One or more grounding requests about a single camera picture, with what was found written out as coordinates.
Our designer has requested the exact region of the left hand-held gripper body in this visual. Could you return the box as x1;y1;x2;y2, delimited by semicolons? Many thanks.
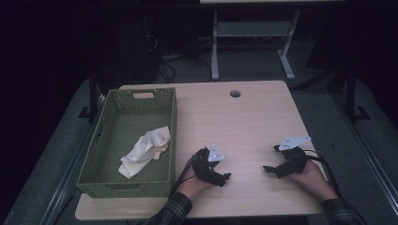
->
191;143;225;186

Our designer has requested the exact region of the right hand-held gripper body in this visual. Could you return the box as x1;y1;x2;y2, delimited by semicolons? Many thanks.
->
273;136;312;179

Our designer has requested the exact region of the white cloth with bear print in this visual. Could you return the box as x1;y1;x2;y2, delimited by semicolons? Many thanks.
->
117;126;172;180

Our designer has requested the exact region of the green woven basket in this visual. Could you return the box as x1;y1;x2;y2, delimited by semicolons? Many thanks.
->
75;87;178;200

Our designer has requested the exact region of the person's left hand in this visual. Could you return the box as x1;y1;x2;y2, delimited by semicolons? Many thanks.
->
176;172;215;201

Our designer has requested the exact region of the person's right hand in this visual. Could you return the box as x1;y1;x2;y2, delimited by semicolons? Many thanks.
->
285;159;338;203

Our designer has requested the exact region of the black metal stand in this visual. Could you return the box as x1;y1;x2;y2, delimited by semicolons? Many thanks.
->
345;67;371;123
78;68;101;121

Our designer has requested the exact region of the left hand-held gripper black cable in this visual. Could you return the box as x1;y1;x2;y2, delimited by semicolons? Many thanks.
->
170;154;196;196

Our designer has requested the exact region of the grey metal floor rail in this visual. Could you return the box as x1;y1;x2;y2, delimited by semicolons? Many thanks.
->
38;95;107;225
330;93;398;218

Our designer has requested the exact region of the looped black floor cable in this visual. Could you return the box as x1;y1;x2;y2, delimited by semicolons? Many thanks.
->
157;61;176;84

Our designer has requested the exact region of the white metal table frame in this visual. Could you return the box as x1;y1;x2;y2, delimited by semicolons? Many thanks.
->
199;0;345;82

